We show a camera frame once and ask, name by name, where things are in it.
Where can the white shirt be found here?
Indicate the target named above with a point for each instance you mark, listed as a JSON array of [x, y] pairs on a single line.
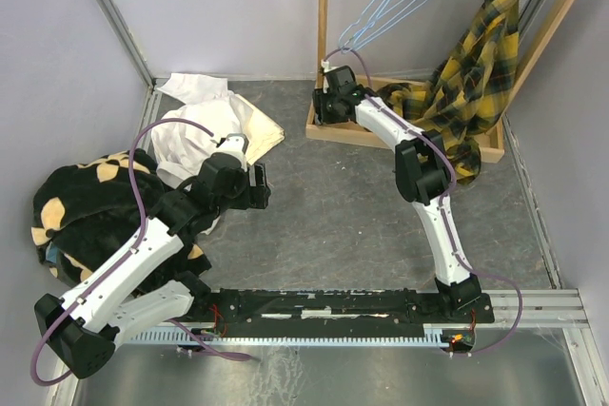
[[209, 112]]

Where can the yellow plaid shirt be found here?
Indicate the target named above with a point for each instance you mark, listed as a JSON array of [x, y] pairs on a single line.
[[470, 90]]

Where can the white slotted cable duct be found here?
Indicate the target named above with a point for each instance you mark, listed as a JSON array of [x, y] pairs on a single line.
[[170, 334]]

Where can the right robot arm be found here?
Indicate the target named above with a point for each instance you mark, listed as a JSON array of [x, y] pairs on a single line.
[[423, 175]]

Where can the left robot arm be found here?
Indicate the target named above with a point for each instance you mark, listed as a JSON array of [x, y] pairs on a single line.
[[126, 245]]

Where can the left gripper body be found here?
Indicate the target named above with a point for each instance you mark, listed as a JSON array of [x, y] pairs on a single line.
[[239, 198]]

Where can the black floral blanket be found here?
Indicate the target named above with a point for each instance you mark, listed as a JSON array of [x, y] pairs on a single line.
[[83, 213]]

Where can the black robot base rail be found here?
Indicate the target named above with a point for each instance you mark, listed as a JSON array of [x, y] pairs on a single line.
[[334, 313]]

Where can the aluminium corner post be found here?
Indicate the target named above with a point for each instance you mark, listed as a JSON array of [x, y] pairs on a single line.
[[121, 30]]

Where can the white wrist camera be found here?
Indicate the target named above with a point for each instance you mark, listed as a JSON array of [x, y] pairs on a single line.
[[326, 66], [234, 145]]

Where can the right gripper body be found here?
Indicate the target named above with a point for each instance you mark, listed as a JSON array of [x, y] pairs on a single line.
[[324, 111]]

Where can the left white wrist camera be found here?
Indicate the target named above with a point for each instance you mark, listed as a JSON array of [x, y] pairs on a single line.
[[234, 145]]

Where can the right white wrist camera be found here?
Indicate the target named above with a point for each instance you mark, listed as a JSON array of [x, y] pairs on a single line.
[[326, 66]]

